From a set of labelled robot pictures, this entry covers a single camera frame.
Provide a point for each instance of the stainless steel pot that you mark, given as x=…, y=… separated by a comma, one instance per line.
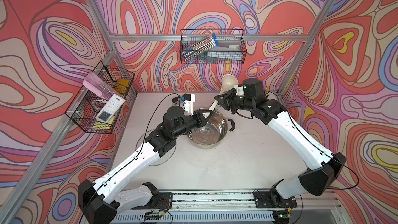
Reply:
x=210, y=135

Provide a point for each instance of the black wire basket wall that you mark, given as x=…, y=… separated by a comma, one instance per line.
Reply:
x=188, y=36
x=86, y=105

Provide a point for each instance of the pink case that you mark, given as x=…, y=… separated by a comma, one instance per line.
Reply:
x=97, y=86

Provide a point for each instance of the white calculator device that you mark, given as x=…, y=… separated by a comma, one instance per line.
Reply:
x=110, y=108

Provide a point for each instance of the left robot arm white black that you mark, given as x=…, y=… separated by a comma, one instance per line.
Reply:
x=101, y=200

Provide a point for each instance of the aluminium rail front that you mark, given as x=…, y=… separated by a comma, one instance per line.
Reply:
x=236, y=207

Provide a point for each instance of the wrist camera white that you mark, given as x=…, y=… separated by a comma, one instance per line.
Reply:
x=188, y=101
x=239, y=90

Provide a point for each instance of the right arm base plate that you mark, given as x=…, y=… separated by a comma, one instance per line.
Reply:
x=267, y=199

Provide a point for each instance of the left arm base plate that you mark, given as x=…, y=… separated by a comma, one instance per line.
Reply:
x=163, y=200

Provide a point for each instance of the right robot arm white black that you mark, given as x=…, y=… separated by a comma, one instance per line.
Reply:
x=323, y=166

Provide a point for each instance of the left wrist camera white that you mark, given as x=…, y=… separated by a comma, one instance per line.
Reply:
x=188, y=101

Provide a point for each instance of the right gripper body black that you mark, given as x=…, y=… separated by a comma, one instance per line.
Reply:
x=233, y=101

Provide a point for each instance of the clear tube blue cap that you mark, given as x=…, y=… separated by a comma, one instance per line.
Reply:
x=199, y=47

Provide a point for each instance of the grey box in basket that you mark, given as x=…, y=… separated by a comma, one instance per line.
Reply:
x=227, y=49

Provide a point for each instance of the grey black stapler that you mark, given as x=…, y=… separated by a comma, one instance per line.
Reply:
x=178, y=101

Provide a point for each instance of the yellow notepad in basket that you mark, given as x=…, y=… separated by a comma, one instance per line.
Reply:
x=98, y=125

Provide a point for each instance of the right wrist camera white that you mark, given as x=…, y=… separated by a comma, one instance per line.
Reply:
x=239, y=90

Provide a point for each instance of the yellow sponge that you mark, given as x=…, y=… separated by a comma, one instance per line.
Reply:
x=122, y=86

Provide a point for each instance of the cream plastic ladle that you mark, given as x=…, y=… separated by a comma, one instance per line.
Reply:
x=228, y=82

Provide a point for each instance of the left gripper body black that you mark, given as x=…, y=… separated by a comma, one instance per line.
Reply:
x=198, y=122

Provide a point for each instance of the black wire basket left wall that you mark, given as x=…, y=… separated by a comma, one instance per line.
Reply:
x=86, y=105

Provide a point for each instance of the black wire basket back wall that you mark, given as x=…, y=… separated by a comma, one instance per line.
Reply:
x=188, y=36

